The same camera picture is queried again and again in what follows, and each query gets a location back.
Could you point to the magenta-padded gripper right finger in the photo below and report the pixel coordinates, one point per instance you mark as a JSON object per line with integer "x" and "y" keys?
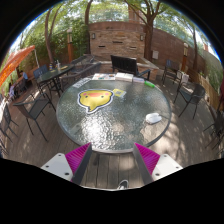
{"x": 149, "y": 158}

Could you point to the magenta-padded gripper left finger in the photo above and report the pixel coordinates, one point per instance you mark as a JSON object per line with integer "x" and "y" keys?
{"x": 76, "y": 159}

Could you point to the white computer mouse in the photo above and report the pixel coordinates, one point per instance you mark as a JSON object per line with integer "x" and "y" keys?
{"x": 153, "y": 118}

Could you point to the yellow bird-shaped mouse pad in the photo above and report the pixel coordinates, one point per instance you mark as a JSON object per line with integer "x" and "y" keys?
{"x": 95, "y": 100}

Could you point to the grey mesh patio chair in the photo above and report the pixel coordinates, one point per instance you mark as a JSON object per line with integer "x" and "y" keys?
{"x": 35, "y": 109}

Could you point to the yellow code card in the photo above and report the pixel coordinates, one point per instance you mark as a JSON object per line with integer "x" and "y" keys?
{"x": 119, "y": 92}

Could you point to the green marker pen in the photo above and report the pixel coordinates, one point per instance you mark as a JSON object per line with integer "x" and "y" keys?
{"x": 149, "y": 84}

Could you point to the white licence plate sign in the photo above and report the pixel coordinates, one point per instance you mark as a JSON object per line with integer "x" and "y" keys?
{"x": 81, "y": 82}

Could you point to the black mesh armchair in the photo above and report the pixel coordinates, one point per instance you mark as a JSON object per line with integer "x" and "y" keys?
{"x": 192, "y": 95}

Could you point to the small white booklet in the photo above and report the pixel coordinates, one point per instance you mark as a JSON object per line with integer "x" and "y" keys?
{"x": 138, "y": 79}

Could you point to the dark metal chair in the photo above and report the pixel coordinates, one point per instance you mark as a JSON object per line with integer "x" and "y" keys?
{"x": 5, "y": 118}

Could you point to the white open book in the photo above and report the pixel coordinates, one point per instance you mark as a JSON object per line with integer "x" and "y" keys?
{"x": 124, "y": 77}

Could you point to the dark wicker armchair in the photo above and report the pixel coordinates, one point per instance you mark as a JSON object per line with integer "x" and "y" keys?
{"x": 81, "y": 74}

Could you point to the white bag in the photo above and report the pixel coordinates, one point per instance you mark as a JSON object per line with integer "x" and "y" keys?
{"x": 183, "y": 76}

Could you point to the dark round patio table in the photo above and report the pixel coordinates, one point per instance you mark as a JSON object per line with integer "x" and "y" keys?
{"x": 55, "y": 72}

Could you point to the dark blue patio chair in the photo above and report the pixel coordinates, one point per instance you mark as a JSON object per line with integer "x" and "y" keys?
{"x": 170, "y": 66}

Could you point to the blue slatted chair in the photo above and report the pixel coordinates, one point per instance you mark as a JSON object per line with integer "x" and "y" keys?
{"x": 40, "y": 71}

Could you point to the dark metal armchair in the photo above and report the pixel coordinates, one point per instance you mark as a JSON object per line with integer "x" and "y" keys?
{"x": 81, "y": 60}

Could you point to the orange canopy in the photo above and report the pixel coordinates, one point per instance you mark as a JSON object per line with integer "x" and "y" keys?
{"x": 15, "y": 61}

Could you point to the forked tree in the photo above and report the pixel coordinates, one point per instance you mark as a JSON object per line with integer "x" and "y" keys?
{"x": 148, "y": 40}

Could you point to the slim-trunked tree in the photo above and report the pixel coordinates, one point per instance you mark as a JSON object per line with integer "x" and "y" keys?
{"x": 48, "y": 40}

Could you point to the white wall box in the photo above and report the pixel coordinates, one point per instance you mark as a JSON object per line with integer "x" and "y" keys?
{"x": 155, "y": 54}

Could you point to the wooden lamp post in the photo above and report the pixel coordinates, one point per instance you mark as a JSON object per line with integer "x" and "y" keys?
{"x": 184, "y": 56}
{"x": 69, "y": 45}

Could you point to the black wall lamp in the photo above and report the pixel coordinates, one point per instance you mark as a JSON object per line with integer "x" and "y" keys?
{"x": 141, "y": 37}
{"x": 93, "y": 35}

